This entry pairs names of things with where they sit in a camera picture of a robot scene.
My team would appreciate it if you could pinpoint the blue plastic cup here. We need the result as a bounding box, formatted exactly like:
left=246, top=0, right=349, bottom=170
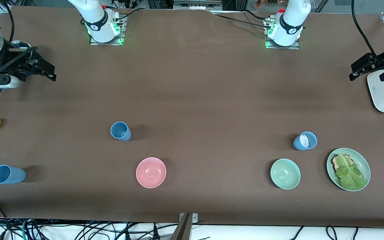
left=292, top=131, right=318, bottom=151
left=0, top=165, right=27, bottom=184
left=110, top=121, right=132, bottom=141

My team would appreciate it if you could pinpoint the glass lid with blue knob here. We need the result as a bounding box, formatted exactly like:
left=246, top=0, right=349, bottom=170
left=11, top=40, right=32, bottom=50

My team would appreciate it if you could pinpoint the pale green plate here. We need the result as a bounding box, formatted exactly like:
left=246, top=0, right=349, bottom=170
left=326, top=148, right=371, bottom=192

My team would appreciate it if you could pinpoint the toast slice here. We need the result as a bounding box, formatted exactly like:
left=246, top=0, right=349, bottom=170
left=331, top=154, right=366, bottom=180

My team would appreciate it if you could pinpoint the green lettuce leaf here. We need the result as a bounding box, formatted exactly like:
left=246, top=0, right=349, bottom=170
left=335, top=154, right=368, bottom=190

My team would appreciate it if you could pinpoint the orange artificial plant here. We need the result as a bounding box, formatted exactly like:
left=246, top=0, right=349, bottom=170
left=254, top=0, right=281, bottom=9

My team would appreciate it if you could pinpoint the pale green bowl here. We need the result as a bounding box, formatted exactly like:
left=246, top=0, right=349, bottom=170
left=270, top=158, right=301, bottom=190

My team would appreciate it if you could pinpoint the pink bowl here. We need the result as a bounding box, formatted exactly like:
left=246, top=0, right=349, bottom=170
left=136, top=157, right=167, bottom=189

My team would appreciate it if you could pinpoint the grey power strip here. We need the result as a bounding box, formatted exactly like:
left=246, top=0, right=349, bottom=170
left=173, top=0, right=223, bottom=11

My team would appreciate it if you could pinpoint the dark metal stand bar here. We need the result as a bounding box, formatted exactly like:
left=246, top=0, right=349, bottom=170
left=169, top=213, right=192, bottom=240

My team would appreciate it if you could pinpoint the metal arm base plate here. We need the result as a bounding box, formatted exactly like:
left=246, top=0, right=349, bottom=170
left=89, top=15, right=126, bottom=45
left=265, top=18, right=301, bottom=50

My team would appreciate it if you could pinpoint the black base cable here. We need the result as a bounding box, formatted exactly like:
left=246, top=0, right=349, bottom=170
left=114, top=7, right=146, bottom=21
left=211, top=10, right=274, bottom=30

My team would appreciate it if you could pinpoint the small metal bracket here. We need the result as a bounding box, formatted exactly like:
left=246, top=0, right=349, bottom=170
left=179, top=213, right=198, bottom=224

